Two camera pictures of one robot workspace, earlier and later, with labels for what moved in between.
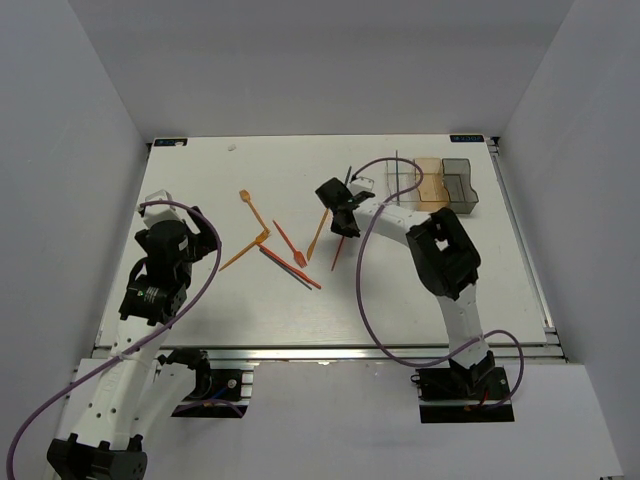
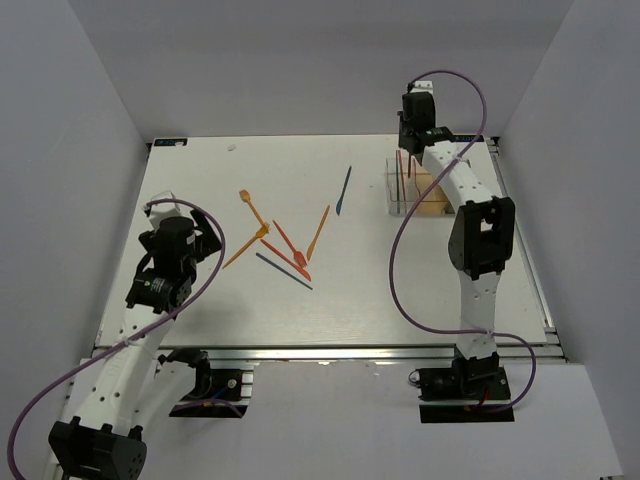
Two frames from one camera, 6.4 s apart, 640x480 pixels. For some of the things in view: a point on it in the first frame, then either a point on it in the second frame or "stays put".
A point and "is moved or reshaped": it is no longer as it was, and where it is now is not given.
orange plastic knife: [310, 248] stays put
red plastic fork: [298, 255] stays put
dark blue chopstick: [397, 178] stays put
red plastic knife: [289, 265] is moved or reshaped
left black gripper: [205, 241] stays put
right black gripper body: [336, 229] to [402, 131]
